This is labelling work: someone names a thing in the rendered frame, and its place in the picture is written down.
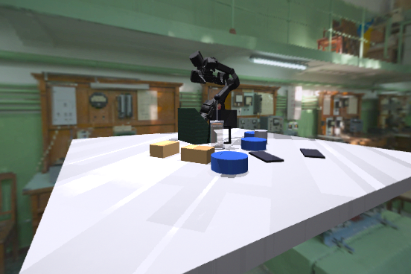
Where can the tan rectangular block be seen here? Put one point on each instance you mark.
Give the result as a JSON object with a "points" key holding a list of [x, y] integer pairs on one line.
{"points": [[197, 153], [164, 149]]}

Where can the blue cylinder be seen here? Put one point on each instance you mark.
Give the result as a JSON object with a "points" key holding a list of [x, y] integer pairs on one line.
{"points": [[254, 144], [229, 162], [249, 134]]}

